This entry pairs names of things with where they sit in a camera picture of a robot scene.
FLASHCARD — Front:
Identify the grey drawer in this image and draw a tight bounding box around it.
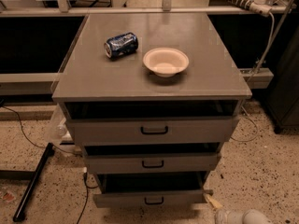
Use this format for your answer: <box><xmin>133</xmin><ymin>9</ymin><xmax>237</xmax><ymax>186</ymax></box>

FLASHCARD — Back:
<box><xmin>84</xmin><ymin>143</ymin><xmax>221</xmax><ymax>174</ymax></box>
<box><xmin>93</xmin><ymin>172</ymin><xmax>213</xmax><ymax>208</ymax></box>
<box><xmin>64</xmin><ymin>100</ymin><xmax>240</xmax><ymax>146</ymax></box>

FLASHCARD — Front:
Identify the grey top drawer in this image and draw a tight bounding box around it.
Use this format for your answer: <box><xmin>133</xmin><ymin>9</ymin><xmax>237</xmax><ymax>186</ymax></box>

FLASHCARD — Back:
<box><xmin>64</xmin><ymin>100</ymin><xmax>240</xmax><ymax>146</ymax></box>

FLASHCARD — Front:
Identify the black floor bar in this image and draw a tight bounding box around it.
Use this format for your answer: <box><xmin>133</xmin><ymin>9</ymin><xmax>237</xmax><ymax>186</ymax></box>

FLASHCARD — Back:
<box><xmin>13</xmin><ymin>143</ymin><xmax>54</xmax><ymax>222</ymax></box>

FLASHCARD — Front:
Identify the clear plastic bag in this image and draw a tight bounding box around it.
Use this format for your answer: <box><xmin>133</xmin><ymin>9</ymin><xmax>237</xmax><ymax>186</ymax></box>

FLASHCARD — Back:
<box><xmin>45</xmin><ymin>105</ymin><xmax>73</xmax><ymax>144</ymax></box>

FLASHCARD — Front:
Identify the grey middle drawer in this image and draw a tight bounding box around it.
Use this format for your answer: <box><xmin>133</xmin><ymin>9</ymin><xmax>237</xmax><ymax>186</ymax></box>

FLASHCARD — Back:
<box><xmin>84</xmin><ymin>143</ymin><xmax>221</xmax><ymax>174</ymax></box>

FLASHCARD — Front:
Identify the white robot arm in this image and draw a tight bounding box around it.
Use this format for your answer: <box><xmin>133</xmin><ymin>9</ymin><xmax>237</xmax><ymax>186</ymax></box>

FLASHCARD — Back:
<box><xmin>204</xmin><ymin>194</ymin><xmax>274</xmax><ymax>224</ymax></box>

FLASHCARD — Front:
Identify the dark grey cabinet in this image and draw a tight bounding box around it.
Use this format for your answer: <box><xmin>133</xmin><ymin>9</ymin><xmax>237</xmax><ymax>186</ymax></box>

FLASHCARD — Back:
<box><xmin>265</xmin><ymin>28</ymin><xmax>299</xmax><ymax>133</ymax></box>

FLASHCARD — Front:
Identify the black floor cable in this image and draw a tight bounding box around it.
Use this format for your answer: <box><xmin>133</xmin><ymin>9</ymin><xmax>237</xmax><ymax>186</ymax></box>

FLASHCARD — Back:
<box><xmin>0</xmin><ymin>105</ymin><xmax>76</xmax><ymax>156</ymax></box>

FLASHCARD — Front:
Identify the blue soda can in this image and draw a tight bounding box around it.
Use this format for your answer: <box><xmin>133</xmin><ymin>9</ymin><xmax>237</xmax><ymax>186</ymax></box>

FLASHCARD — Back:
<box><xmin>104</xmin><ymin>32</ymin><xmax>138</xmax><ymax>59</ymax></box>

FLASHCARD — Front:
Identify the white cable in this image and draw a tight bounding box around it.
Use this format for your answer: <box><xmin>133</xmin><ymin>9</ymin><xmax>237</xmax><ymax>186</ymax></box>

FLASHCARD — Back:
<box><xmin>230</xmin><ymin>105</ymin><xmax>260</xmax><ymax>143</ymax></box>

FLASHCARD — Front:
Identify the grey bottom drawer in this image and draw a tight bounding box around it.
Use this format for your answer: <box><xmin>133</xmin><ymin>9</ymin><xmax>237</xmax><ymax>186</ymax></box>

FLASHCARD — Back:
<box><xmin>93</xmin><ymin>172</ymin><xmax>213</xmax><ymax>208</ymax></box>

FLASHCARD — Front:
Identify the grey drawer cabinet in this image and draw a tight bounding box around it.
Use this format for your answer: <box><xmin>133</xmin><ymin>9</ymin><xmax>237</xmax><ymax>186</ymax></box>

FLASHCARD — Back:
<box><xmin>53</xmin><ymin>13</ymin><xmax>251</xmax><ymax>194</ymax></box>

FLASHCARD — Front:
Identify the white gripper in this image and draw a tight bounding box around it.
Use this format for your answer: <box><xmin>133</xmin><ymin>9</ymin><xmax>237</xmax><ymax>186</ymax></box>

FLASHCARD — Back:
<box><xmin>204</xmin><ymin>193</ymin><xmax>243</xmax><ymax>224</ymax></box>

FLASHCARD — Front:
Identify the white paper bowl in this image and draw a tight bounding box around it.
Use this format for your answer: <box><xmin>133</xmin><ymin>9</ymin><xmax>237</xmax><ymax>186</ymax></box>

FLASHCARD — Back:
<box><xmin>143</xmin><ymin>48</ymin><xmax>189</xmax><ymax>77</ymax></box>

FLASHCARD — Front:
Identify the white power strip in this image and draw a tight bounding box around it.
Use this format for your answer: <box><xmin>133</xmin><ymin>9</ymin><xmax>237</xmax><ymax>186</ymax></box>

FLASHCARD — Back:
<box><xmin>220</xmin><ymin>0</ymin><xmax>273</xmax><ymax>17</ymax></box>

